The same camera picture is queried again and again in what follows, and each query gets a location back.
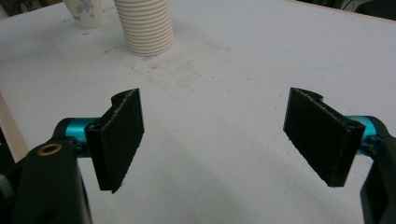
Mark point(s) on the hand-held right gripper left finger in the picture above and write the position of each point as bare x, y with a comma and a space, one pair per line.
116, 140

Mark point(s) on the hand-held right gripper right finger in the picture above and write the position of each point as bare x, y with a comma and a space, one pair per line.
323, 137

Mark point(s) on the stack of white paper cups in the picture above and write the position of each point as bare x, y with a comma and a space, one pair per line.
148, 28

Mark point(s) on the floral paper cup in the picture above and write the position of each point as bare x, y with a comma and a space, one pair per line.
85, 14

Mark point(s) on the dark chair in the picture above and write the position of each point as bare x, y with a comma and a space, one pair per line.
378, 8

